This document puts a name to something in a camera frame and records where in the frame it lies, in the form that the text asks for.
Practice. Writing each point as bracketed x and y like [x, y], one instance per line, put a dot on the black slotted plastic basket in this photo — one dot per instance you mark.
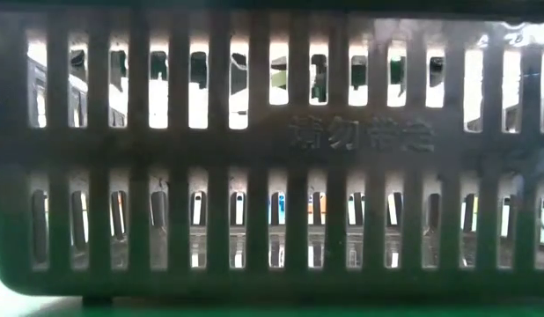
[254, 145]

